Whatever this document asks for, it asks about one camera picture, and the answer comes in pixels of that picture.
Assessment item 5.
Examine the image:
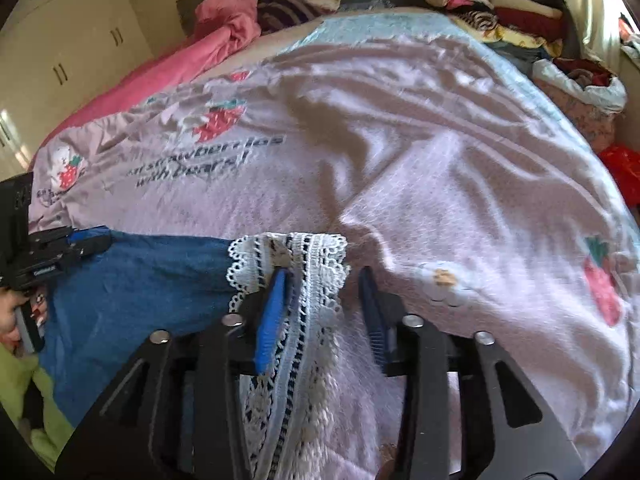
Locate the pile of folded clothes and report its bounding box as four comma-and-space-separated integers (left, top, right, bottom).
420, 0, 571, 61

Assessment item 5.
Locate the light blue blanket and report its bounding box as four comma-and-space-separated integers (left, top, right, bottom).
280, 10, 551, 126

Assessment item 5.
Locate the pink strawberry printed bedsheet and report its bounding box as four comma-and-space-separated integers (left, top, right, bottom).
27, 12, 640, 480

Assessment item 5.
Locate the person's left hand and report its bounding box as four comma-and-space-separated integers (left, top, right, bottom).
0, 287, 48, 348

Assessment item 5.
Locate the blue denim pants lace trim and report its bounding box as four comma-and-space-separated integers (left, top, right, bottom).
37, 229, 396, 480

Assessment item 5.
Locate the cream curtain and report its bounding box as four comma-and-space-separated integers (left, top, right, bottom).
552, 0, 626, 56

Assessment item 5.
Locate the pink quilt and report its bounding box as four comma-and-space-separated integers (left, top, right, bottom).
30, 0, 263, 161

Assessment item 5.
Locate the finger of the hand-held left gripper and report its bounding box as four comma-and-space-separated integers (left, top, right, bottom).
60, 227, 113, 270

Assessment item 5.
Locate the white plastic bag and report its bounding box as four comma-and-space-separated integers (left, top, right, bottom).
531, 57, 628, 116

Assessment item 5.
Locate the red plastic bag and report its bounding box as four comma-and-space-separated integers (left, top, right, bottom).
597, 144, 640, 208

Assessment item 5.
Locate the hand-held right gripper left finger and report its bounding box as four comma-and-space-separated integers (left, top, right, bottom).
55, 267, 296, 480

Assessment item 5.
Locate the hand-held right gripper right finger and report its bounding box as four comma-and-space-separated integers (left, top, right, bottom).
357, 265, 586, 480

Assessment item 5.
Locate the purple striped pillow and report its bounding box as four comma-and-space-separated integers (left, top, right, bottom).
256, 0, 341, 36

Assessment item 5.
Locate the lime green cloth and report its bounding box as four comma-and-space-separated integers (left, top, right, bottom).
0, 345, 77, 471

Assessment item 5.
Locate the cream wardrobe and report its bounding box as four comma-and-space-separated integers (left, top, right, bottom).
0, 0, 156, 181

